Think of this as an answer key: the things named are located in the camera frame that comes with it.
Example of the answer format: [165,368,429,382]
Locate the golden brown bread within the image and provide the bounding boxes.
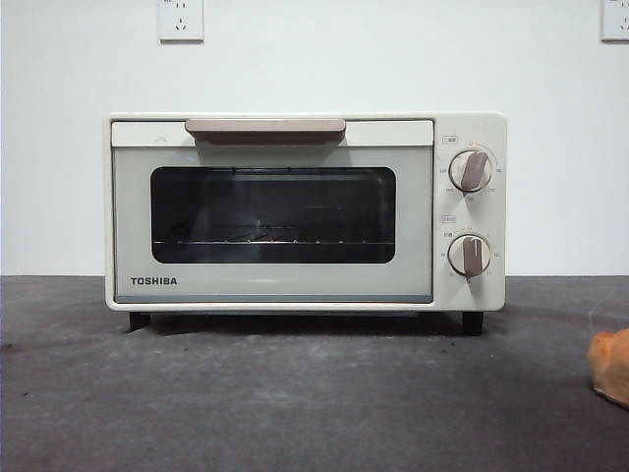
[587,329,629,405]

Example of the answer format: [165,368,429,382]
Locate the cream and taupe oven knob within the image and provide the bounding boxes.
[448,148,495,194]
[447,232,493,278]

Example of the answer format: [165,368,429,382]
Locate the cream Toshiba toaster oven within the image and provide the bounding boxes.
[101,111,508,336]

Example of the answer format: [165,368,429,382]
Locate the metal wire oven rack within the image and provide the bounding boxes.
[151,223,394,248]

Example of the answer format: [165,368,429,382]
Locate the white wall socket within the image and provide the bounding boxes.
[156,0,205,42]
[600,0,629,43]

